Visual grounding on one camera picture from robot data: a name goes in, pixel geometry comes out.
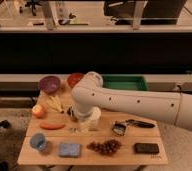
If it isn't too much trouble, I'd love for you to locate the red yellow apple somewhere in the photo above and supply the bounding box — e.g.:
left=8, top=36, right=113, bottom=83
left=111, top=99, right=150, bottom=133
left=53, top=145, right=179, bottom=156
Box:
left=31, top=104, right=46, bottom=118

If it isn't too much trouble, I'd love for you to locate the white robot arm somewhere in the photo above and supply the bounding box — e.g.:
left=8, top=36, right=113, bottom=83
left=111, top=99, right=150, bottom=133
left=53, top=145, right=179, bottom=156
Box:
left=71, top=72, right=192, bottom=131

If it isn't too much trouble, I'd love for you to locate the white plastic cup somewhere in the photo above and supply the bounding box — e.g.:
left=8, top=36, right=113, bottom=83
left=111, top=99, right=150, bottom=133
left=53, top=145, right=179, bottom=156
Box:
left=88, top=107, right=101, bottom=131

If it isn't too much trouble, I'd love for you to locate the metal fork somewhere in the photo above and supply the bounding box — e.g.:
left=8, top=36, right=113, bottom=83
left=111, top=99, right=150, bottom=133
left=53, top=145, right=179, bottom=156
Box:
left=69, top=128, right=79, bottom=133

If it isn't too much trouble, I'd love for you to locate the bunch of red grapes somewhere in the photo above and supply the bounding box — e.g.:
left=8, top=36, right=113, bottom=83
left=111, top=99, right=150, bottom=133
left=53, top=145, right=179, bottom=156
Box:
left=87, top=139, right=122, bottom=156

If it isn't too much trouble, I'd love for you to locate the wooden table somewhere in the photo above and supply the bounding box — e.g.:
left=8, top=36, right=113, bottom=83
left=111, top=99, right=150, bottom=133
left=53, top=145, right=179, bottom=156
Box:
left=16, top=78, right=169, bottom=171

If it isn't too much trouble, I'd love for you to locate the blue sponge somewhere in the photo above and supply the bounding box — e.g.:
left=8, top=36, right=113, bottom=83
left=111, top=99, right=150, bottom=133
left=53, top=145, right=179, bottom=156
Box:
left=58, top=143, right=81, bottom=158

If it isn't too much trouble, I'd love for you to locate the orange carrot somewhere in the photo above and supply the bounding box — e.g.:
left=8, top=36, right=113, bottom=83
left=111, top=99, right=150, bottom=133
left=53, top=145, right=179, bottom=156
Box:
left=40, top=123, right=65, bottom=130

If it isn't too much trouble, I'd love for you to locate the yellow banana bunch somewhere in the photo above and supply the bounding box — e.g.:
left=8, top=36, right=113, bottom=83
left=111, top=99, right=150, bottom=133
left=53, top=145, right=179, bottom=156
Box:
left=46, top=95, right=64, bottom=113

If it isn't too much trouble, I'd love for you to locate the red bowl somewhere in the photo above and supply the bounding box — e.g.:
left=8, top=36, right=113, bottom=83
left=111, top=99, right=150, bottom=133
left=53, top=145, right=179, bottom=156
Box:
left=67, top=73, right=84, bottom=88

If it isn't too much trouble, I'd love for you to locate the purple bowl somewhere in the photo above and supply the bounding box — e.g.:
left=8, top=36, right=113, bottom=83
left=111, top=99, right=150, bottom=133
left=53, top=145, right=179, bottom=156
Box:
left=39, top=76, right=61, bottom=94

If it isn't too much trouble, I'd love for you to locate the green plastic tray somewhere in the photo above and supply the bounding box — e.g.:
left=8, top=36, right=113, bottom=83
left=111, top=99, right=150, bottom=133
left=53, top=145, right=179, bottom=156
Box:
left=103, top=75, right=148, bottom=91

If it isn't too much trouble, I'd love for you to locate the black rectangular case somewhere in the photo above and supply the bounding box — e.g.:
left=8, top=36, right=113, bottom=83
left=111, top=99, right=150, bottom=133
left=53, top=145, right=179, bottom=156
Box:
left=134, top=143, right=159, bottom=154

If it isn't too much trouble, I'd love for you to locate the black handled metal scraper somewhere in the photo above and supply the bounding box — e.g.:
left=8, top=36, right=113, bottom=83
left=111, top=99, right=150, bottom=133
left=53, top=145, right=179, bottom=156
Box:
left=111, top=119, right=155, bottom=136

